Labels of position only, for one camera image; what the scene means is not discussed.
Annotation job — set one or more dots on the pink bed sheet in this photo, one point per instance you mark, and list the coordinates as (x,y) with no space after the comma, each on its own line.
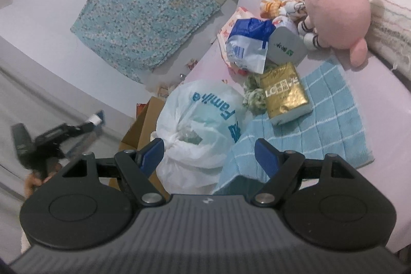
(385,120)

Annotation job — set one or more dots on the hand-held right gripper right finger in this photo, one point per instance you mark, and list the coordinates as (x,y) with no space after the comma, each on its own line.
(265,156)

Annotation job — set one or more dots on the pink plush toy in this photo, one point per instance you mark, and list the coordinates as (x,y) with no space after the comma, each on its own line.
(337,10)

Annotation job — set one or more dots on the white striped blanket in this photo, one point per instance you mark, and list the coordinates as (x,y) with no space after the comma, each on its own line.
(391,23)

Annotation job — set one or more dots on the blue white plastic bag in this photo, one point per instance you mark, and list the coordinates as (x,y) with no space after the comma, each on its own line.
(247,33)

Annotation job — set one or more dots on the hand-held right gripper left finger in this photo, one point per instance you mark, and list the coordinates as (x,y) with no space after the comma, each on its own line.
(151,155)

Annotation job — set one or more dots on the green white scrunchie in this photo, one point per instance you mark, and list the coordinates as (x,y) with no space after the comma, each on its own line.
(253,100)

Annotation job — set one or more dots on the person's left hand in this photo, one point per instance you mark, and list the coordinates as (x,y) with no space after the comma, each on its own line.
(32,184)

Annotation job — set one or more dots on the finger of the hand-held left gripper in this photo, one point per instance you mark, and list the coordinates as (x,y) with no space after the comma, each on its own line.
(82,143)
(91,121)

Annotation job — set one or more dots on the grey box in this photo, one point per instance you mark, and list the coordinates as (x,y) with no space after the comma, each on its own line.
(285,46)

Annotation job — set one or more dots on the cardboard box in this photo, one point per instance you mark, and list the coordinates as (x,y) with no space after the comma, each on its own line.
(144,123)

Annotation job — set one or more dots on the orange white doll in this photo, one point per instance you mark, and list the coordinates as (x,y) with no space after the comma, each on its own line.
(276,6)

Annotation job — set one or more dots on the teal patterned wall cloth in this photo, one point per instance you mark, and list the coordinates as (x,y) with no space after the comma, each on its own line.
(141,4)

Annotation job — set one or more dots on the gold foil packet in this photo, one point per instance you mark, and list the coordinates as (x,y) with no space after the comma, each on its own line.
(282,91)

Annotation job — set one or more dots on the blue checked towel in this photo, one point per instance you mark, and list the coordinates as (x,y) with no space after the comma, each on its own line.
(321,120)

